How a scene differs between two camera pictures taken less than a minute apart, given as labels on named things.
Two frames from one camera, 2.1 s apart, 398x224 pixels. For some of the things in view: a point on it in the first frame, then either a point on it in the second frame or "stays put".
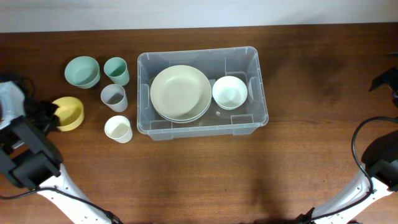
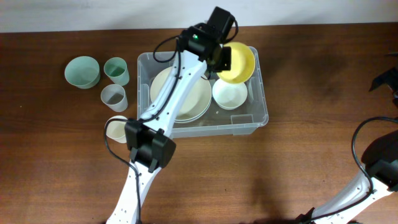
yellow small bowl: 71,112 to 242,63
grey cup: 114,96 stays put
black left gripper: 53,122 to 227,65
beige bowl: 180,92 stays put
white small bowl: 229,92 stays put
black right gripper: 391,78 stays put
